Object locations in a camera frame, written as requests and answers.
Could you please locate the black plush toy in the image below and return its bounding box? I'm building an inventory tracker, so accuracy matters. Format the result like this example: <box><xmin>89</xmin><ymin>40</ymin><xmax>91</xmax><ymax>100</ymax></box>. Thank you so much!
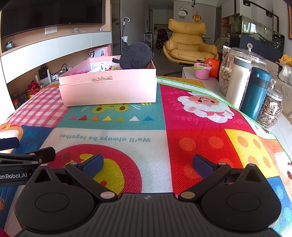
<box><xmin>112</xmin><ymin>42</ymin><xmax>154</xmax><ymax>70</ymax></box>

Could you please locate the panda wall clock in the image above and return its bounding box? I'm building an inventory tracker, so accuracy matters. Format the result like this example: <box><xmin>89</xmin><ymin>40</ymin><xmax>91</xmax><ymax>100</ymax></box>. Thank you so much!
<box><xmin>178</xmin><ymin>7</ymin><xmax>188</xmax><ymax>19</ymax></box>

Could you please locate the black television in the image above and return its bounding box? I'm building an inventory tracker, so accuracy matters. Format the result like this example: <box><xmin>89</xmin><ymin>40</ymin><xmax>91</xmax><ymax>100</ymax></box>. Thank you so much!
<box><xmin>1</xmin><ymin>0</ymin><xmax>105</xmax><ymax>38</ymax></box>

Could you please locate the large glass nut jar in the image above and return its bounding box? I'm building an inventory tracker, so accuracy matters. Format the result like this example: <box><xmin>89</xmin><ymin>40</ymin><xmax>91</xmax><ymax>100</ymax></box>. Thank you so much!
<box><xmin>219</xmin><ymin>42</ymin><xmax>267</xmax><ymax>95</ymax></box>

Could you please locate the white thermos bottle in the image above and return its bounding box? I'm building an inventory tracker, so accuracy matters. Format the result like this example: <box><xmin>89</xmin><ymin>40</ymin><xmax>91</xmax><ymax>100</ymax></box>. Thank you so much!
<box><xmin>226</xmin><ymin>56</ymin><xmax>251</xmax><ymax>109</ymax></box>

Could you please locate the white tv cabinet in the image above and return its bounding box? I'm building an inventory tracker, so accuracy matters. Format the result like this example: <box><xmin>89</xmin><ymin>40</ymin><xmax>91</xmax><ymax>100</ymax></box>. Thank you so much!
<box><xmin>0</xmin><ymin>25</ymin><xmax>113</xmax><ymax>110</ymax></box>

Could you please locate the pink plastic basket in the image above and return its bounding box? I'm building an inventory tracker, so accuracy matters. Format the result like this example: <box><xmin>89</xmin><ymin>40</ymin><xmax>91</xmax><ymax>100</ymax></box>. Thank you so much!
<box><xmin>66</xmin><ymin>70</ymin><xmax>89</xmax><ymax>75</ymax></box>

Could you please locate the orange toy bucket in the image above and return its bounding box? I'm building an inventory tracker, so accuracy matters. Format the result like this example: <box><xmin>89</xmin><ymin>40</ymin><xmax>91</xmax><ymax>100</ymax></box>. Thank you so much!
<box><xmin>205</xmin><ymin>58</ymin><xmax>220</xmax><ymax>78</ymax></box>

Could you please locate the small glass seed jar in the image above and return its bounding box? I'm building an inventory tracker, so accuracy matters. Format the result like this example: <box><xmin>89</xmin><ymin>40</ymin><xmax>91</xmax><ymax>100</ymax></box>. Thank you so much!
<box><xmin>256</xmin><ymin>79</ymin><xmax>284</xmax><ymax>129</ymax></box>

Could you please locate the yellow round wall ornament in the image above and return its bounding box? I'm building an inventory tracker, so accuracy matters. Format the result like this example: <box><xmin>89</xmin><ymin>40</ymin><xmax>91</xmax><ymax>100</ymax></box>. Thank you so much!
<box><xmin>192</xmin><ymin>12</ymin><xmax>202</xmax><ymax>23</ymax></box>

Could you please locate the pink toy bucket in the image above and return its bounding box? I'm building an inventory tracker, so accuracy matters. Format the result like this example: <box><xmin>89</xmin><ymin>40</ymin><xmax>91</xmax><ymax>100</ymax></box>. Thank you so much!
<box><xmin>192</xmin><ymin>63</ymin><xmax>212</xmax><ymax>80</ymax></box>

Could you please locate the white SF parcel box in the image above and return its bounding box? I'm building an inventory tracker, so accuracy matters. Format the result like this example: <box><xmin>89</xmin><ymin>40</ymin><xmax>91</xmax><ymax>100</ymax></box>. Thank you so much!
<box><xmin>87</xmin><ymin>48</ymin><xmax>106</xmax><ymax>59</ymax></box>

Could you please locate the yellow duck plush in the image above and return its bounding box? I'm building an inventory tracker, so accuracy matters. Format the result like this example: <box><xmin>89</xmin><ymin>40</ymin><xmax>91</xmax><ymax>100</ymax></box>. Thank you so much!
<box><xmin>279</xmin><ymin>54</ymin><xmax>292</xmax><ymax>67</ymax></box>

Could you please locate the red framed picture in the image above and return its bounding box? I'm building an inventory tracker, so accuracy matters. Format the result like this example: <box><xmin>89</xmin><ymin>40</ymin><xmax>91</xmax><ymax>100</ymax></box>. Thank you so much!
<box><xmin>288</xmin><ymin>5</ymin><xmax>292</xmax><ymax>39</ymax></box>

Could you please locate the glass fish tank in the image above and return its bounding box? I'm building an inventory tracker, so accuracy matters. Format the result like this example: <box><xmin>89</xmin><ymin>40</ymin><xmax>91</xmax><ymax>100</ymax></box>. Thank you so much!
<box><xmin>229</xmin><ymin>15</ymin><xmax>285</xmax><ymax>53</ymax></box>

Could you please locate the yellow lounge chair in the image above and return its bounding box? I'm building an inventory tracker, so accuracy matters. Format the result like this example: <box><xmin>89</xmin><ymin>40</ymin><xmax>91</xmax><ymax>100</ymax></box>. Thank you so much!
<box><xmin>163</xmin><ymin>19</ymin><xmax>218</xmax><ymax>65</ymax></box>

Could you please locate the colourful play mat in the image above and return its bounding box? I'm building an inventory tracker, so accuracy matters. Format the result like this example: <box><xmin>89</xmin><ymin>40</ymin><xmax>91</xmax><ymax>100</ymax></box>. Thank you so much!
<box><xmin>1</xmin><ymin>79</ymin><xmax>291</xmax><ymax>236</ymax></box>

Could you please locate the pink cardboard box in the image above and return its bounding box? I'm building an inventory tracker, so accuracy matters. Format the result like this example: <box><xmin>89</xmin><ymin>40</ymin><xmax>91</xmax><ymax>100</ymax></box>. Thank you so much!
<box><xmin>58</xmin><ymin>55</ymin><xmax>157</xmax><ymax>107</ymax></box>

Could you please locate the teal thermos bottle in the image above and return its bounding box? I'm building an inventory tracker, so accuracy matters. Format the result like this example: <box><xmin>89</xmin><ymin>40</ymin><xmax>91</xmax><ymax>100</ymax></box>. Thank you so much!
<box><xmin>240</xmin><ymin>67</ymin><xmax>271</xmax><ymax>120</ymax></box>

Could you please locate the white stick vacuum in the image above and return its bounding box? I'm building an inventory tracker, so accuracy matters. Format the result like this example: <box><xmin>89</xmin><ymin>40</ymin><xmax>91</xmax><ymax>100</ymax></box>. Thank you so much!
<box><xmin>122</xmin><ymin>17</ymin><xmax>130</xmax><ymax>42</ymax></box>

